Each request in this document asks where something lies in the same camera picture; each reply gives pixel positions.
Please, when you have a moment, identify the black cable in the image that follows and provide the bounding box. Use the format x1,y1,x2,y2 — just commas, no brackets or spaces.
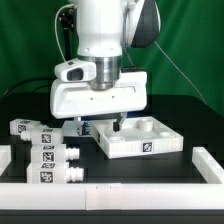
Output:
0,76,56,101

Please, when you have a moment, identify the white square tabletop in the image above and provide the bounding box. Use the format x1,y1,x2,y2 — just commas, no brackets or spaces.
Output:
90,117,184,159

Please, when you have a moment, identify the white front fence bar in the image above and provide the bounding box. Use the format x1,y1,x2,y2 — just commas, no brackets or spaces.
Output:
0,183,224,210

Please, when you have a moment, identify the black camera on stand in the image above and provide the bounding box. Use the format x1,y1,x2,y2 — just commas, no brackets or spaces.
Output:
58,7,76,61

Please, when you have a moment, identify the thin grey cable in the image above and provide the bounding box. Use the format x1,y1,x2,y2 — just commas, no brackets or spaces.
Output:
153,41,209,104

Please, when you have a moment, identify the white fiducial marker sheet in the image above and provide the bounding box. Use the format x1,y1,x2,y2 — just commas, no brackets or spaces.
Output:
62,120,90,137

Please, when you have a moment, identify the white left fence bar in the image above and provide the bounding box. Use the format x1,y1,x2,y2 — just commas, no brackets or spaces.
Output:
0,145,11,176

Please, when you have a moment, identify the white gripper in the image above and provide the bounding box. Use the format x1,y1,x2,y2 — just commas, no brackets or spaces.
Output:
50,71,147,136

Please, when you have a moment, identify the white right fence bar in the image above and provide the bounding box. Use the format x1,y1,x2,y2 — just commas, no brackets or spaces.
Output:
192,147,224,185

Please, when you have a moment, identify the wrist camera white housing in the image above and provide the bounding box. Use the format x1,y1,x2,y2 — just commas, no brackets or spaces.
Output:
54,58,96,82

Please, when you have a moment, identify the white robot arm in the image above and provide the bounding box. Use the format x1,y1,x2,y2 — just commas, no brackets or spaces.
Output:
50,0,161,130

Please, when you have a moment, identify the white fence bar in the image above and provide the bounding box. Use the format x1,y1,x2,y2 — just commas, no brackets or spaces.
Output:
0,183,224,210
192,147,224,185
0,145,11,176

